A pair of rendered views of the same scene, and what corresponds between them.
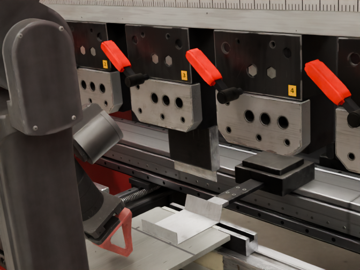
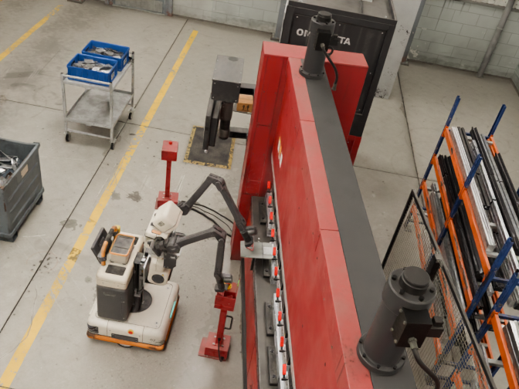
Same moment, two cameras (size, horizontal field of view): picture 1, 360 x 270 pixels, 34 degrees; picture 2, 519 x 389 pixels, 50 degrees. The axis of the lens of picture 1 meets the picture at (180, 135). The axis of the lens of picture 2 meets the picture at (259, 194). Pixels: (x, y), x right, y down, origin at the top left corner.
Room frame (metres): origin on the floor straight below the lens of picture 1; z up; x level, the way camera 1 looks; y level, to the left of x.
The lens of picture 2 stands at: (-1.92, -1.69, 4.12)
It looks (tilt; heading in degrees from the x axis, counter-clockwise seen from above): 38 degrees down; 34
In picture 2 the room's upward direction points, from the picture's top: 11 degrees clockwise
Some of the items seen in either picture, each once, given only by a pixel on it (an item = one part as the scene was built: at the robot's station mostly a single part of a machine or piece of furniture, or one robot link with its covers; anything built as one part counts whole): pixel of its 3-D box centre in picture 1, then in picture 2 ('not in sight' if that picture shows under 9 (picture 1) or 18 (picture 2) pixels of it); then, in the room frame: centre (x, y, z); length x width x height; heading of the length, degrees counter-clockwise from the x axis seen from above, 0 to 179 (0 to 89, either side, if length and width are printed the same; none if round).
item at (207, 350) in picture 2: not in sight; (215, 345); (0.49, 0.09, 0.06); 0.25 x 0.20 x 0.12; 123
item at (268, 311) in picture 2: not in sight; (269, 318); (0.46, -0.39, 0.89); 0.30 x 0.05 x 0.03; 43
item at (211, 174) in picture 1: (193, 149); not in sight; (0.94, -0.02, 1.13); 0.10 x 0.02 x 0.10; 43
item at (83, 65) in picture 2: not in sight; (93, 69); (1.71, 3.41, 0.92); 0.50 x 0.36 x 0.18; 124
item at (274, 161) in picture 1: (250, 181); not in sight; (1.06, -0.13, 1.01); 0.26 x 0.12 x 0.05; 133
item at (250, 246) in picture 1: (207, 227); not in sight; (0.93, -0.03, 0.98); 0.20 x 0.03 x 0.03; 43
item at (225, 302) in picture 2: not in sight; (226, 292); (0.51, 0.06, 0.75); 0.20 x 0.16 x 0.18; 33
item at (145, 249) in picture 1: (133, 252); (256, 249); (0.84, 0.09, 1.00); 0.26 x 0.18 x 0.01; 133
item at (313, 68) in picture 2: not in sight; (323, 49); (1.42, 0.25, 2.53); 0.33 x 0.25 x 0.47; 43
